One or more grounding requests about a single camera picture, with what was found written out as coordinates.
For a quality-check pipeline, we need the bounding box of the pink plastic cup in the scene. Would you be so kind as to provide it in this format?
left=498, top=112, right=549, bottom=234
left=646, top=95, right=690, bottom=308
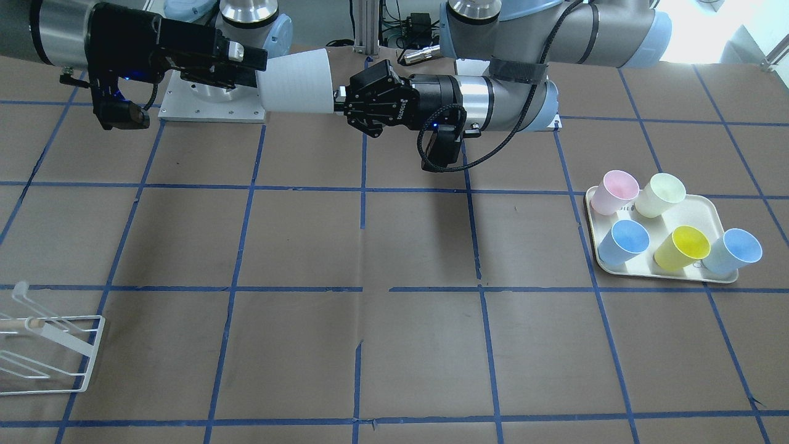
left=590, top=170, right=640, bottom=216

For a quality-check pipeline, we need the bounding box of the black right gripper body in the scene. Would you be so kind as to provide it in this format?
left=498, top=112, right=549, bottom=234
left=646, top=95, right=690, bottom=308
left=86, top=2, right=229, bottom=99

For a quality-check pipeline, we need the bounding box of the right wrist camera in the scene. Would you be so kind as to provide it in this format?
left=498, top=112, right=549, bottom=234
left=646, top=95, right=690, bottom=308
left=90, top=79, right=150, bottom=130

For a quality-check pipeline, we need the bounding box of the pale green plastic cup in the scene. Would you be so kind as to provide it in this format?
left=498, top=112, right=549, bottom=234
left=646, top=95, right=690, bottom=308
left=634, top=173, right=687, bottom=218

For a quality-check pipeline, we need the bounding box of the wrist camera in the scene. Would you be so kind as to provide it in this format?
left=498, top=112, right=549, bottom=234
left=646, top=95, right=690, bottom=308
left=90, top=79, right=150, bottom=130
left=422, top=123, right=462, bottom=172

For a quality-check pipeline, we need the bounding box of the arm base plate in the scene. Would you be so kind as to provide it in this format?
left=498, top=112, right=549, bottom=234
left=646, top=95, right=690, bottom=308
left=158, top=73, right=267, bottom=124

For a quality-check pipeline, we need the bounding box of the cream plastic tray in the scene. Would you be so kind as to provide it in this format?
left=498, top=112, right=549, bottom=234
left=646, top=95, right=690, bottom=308
left=584, top=186, right=738, bottom=284

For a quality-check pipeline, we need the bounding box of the black braided cable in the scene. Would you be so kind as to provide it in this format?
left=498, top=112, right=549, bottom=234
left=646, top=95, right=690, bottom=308
left=417, top=59, right=549, bottom=172

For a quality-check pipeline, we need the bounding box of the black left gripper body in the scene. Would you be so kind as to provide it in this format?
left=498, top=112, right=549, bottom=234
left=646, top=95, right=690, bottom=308
left=343, top=59, right=423, bottom=138

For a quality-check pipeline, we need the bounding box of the white wire cup rack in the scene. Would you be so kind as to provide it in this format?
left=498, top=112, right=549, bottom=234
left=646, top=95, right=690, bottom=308
left=1, top=281, right=107, bottom=397

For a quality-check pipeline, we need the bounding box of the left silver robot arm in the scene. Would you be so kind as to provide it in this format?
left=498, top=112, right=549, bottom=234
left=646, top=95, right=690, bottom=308
left=333, top=1, right=672, bottom=138

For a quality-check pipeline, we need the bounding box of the yellow plastic cup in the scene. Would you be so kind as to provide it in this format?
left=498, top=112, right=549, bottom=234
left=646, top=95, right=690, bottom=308
left=653, top=225, right=712, bottom=271

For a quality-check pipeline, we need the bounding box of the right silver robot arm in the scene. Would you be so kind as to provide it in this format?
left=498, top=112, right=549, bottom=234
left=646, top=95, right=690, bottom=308
left=1, top=1, right=268, bottom=97

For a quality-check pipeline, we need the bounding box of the white plastic cup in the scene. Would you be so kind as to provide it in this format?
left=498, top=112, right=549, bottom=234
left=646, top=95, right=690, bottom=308
left=256, top=48, right=333, bottom=113

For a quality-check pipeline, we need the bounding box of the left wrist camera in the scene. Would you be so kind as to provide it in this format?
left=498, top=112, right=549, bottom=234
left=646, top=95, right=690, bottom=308
left=422, top=123, right=462, bottom=172

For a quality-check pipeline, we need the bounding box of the light blue plastic cup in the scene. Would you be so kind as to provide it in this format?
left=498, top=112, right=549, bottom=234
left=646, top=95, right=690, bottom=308
left=701, top=228, right=763, bottom=275

